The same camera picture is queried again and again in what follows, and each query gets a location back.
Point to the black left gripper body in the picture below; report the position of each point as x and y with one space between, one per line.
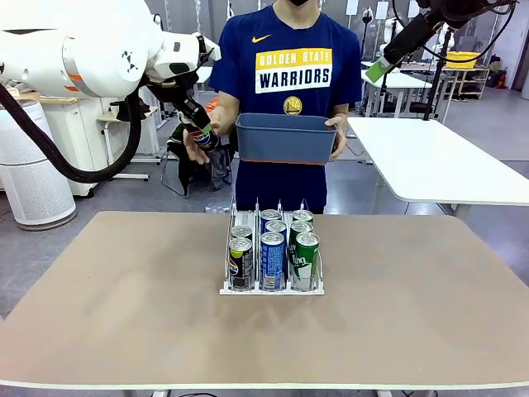
194 113

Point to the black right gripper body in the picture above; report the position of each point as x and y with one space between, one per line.
409 37

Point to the black Pepsi can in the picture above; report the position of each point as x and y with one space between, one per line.
241 231
240 264
197 140

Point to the blue-grey plastic bin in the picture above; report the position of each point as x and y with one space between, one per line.
285 142

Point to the blue beverage can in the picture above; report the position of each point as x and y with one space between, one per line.
270 215
273 260
276 226

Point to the green Tsingtao beer can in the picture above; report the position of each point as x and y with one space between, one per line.
301 226
303 215
306 264

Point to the person's right forearm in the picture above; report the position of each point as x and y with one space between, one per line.
228 101

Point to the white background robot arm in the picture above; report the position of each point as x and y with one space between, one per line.
448 39

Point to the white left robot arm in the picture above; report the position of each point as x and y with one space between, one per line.
82 49

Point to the person's left forearm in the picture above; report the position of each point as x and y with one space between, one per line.
343 111

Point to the person's right hand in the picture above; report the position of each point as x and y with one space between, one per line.
223 122

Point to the person's left hand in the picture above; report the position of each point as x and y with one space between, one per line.
341 134

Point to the orange jacket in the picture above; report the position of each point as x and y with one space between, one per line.
213 105

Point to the white background desk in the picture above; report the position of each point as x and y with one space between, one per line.
409 80

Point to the black jacket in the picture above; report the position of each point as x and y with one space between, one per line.
182 173

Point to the black tripod stand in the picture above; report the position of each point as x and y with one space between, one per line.
435 89

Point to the yellow plastic crate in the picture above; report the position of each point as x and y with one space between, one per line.
463 60

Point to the wooden shelf rack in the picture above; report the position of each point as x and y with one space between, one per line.
471 70

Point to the black hat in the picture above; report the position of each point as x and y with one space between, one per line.
119 111

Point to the small white rolling table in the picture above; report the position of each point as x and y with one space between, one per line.
109 140

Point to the person in blue Warriors shirt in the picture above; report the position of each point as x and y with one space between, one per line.
293 37

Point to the red fire extinguisher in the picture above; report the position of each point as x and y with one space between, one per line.
500 79

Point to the white side table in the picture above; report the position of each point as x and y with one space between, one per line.
434 165

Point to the white cabinet desk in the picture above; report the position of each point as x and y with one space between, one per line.
70 124

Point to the white air purifier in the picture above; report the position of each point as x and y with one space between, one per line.
29 198

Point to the black left wrist mount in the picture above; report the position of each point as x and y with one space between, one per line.
173 93

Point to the black wrist mount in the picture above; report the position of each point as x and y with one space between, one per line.
173 93
454 12

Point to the black right wrist mount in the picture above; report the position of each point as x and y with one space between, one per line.
454 12

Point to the metal frame chair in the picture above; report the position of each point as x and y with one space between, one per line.
161 175

